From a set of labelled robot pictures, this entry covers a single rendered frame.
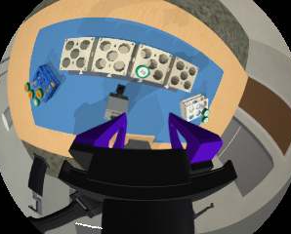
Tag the blue tube rack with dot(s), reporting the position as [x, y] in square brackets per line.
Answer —
[46, 73]

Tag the beige bucket adapter with round holes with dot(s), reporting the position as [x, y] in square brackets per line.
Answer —
[104, 53]
[72, 59]
[156, 60]

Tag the white tube rack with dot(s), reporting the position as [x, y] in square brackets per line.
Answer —
[187, 105]

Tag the beige block with round holes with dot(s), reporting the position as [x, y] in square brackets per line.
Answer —
[184, 80]

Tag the blue bench mat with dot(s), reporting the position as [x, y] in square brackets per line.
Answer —
[79, 102]

